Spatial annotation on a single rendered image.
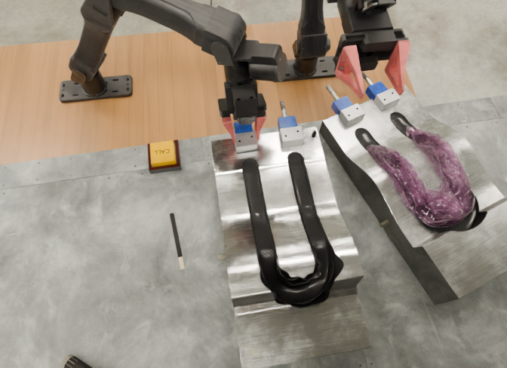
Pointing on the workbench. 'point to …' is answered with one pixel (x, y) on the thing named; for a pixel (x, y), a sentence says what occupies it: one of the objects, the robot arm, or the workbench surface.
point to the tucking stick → (176, 241)
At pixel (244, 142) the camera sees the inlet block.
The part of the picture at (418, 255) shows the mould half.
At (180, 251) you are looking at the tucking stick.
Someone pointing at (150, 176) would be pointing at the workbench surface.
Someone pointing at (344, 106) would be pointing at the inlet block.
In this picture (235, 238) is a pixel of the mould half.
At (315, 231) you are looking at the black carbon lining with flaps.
